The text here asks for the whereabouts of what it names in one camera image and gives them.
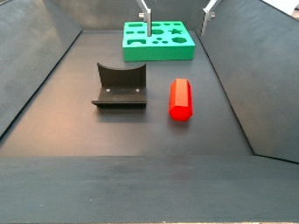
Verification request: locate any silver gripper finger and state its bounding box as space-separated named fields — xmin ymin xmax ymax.
xmin=137 ymin=0 xmax=153 ymax=37
xmin=201 ymin=0 xmax=222 ymax=35

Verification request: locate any red hexagonal prism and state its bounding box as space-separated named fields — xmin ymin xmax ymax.
xmin=169 ymin=79 xmax=193 ymax=122

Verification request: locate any black curved holder stand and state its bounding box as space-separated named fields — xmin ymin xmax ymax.
xmin=91 ymin=63 xmax=147 ymax=107

